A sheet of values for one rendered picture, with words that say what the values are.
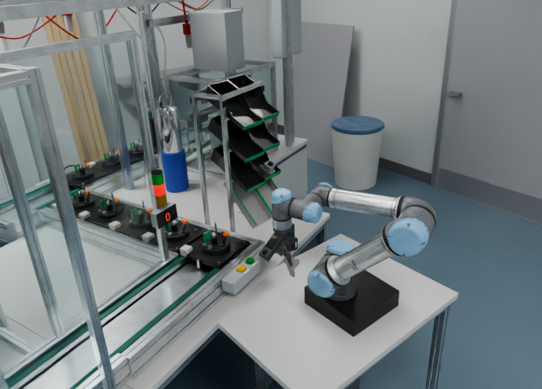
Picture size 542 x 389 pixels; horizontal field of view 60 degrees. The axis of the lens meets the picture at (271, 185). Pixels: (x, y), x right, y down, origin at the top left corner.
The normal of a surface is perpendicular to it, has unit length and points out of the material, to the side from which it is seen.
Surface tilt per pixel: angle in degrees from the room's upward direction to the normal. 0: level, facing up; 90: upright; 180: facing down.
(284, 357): 0
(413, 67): 90
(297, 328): 0
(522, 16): 90
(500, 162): 90
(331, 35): 81
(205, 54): 90
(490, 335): 0
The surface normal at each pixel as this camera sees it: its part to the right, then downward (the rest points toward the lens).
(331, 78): -0.77, 0.15
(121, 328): -0.04, -0.91
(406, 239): -0.43, 0.36
